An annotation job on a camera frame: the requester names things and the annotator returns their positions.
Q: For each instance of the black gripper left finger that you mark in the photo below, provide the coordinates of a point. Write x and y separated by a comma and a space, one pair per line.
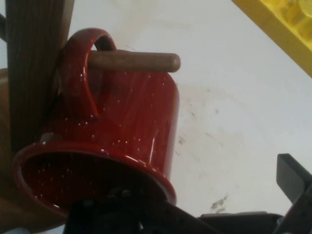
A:
117, 214

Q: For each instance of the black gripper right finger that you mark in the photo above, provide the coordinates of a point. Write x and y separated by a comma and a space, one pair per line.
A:
299, 195

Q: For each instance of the red speckled mug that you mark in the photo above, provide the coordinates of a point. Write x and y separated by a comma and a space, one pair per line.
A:
134, 109

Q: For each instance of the big yellow toy brick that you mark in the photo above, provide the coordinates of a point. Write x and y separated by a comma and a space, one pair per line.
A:
280, 29

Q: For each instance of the brown wooden mug tree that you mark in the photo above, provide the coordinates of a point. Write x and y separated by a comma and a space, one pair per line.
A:
31, 61

